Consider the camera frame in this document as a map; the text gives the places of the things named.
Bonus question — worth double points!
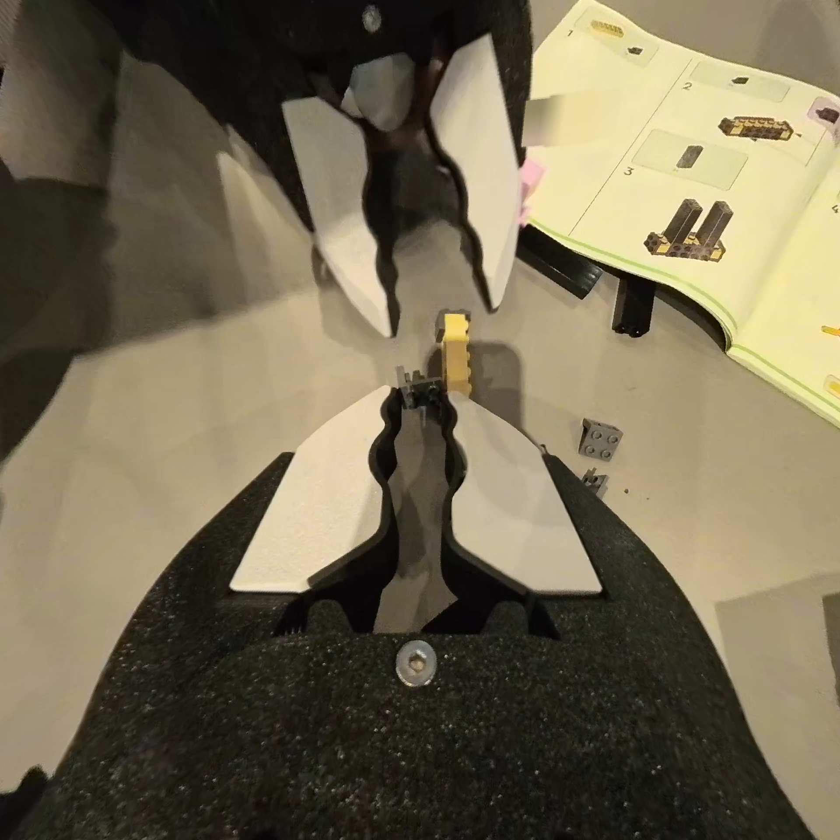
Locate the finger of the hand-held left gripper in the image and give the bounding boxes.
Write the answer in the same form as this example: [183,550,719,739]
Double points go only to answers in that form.
[428,31,524,312]
[282,97,403,340]

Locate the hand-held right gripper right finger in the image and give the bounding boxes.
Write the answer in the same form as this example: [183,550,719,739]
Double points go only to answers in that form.
[441,392,605,597]

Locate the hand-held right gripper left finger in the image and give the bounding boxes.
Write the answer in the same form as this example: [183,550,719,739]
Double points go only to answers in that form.
[228,386,401,595]

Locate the yellow long brick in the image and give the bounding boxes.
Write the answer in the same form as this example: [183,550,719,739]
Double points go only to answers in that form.
[434,314,475,398]

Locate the pink brick figure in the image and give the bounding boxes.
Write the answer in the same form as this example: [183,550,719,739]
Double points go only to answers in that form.
[518,157,549,227]

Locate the black long brick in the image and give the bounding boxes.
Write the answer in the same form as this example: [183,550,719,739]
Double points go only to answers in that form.
[515,226,603,301]
[612,276,657,339]

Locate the pale green instruction booklet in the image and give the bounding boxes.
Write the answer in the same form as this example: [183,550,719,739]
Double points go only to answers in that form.
[521,0,840,429]

